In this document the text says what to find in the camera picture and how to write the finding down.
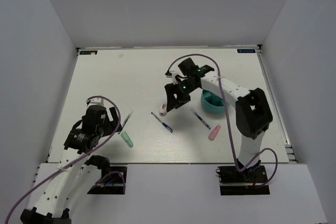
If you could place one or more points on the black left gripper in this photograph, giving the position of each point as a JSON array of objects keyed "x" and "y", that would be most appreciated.
[{"x": 113, "y": 126}]

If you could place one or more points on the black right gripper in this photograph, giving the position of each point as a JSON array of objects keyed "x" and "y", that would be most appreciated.
[{"x": 172, "y": 103}]

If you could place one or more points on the pink white small stapler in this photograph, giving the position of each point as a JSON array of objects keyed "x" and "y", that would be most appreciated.
[{"x": 163, "y": 110}]

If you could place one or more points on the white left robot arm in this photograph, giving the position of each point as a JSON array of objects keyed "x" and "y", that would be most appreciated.
[{"x": 78, "y": 170}]

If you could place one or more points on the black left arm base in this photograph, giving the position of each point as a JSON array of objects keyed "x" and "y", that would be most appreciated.
[{"x": 113, "y": 182}]

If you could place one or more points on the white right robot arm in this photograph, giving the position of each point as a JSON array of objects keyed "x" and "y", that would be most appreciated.
[{"x": 252, "y": 111}]

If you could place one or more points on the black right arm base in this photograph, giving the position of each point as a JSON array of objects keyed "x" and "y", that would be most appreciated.
[{"x": 234, "y": 183}]

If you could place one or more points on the green clear gel pen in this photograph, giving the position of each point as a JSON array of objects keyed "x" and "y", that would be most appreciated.
[{"x": 125, "y": 121}]

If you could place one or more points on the mint green correction pen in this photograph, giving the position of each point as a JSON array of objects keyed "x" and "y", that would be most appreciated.
[{"x": 127, "y": 139}]

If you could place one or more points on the blue clear gel pen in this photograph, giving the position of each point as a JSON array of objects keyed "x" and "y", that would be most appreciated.
[{"x": 202, "y": 120}]

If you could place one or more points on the blue clear ballpoint pen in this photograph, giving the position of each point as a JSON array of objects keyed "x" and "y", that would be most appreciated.
[{"x": 161, "y": 122}]

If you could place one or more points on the teal round divided organizer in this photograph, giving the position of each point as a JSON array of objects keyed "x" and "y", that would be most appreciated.
[{"x": 212, "y": 103}]

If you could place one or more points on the pink correction pen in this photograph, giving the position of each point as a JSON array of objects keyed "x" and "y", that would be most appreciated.
[{"x": 214, "y": 133}]

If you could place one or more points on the left corner label sticker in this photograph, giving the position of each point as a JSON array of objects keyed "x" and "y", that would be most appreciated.
[{"x": 88, "y": 52}]

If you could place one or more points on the corner label sticker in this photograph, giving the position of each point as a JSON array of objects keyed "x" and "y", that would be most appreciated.
[
  {"x": 88, "y": 52},
  {"x": 246, "y": 51}
]

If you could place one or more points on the right corner label sticker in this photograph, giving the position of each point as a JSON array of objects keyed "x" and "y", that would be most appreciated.
[{"x": 246, "y": 51}]

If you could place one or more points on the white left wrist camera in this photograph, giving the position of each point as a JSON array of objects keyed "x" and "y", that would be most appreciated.
[{"x": 95, "y": 101}]

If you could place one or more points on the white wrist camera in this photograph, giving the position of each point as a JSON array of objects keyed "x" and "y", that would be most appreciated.
[
  {"x": 95, "y": 101},
  {"x": 173, "y": 75}
]

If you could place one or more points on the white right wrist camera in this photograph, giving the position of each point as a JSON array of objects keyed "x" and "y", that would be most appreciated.
[{"x": 173, "y": 75}]

